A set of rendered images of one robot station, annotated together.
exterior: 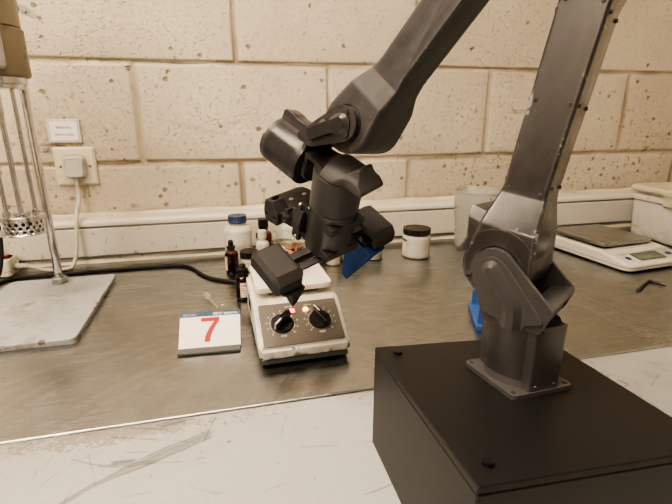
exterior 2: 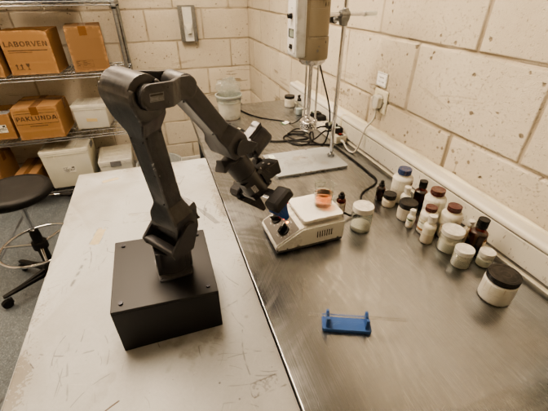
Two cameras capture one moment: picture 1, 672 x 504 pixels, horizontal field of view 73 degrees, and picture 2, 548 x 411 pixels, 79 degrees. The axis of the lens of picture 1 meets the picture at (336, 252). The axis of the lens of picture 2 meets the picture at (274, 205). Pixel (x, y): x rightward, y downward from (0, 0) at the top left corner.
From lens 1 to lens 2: 89 cm
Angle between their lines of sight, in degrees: 77
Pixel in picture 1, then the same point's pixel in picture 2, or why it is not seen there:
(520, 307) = (151, 231)
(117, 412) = (231, 201)
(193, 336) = not seen: hidden behind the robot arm
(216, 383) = (249, 218)
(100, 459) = (207, 205)
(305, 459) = not seen: hidden behind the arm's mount
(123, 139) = (400, 92)
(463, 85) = not seen: outside the picture
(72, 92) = (391, 58)
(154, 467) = (202, 215)
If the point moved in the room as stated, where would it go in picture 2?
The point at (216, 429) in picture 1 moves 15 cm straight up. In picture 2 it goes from (219, 223) to (214, 180)
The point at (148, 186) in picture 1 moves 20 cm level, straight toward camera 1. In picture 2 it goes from (401, 126) to (358, 135)
